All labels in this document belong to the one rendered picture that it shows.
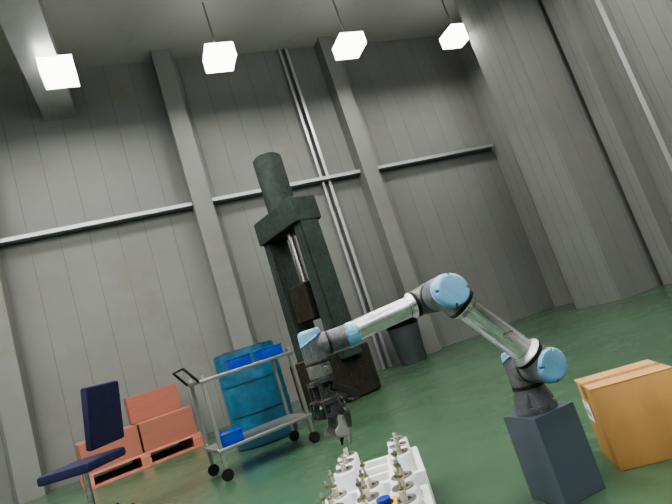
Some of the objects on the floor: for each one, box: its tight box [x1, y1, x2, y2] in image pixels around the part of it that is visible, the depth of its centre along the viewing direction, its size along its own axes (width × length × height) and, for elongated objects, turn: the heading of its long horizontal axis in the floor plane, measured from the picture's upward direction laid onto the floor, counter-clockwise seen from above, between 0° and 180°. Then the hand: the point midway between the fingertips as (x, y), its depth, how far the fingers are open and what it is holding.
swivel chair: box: [37, 380, 134, 504], centre depth 369 cm, size 57×54×98 cm
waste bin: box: [386, 317, 427, 366], centre depth 813 cm, size 53×53×68 cm
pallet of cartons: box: [75, 383, 204, 491], centre depth 632 cm, size 151×117×84 cm
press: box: [253, 152, 381, 410], centre depth 654 cm, size 90×109×334 cm
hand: (346, 439), depth 154 cm, fingers open, 3 cm apart
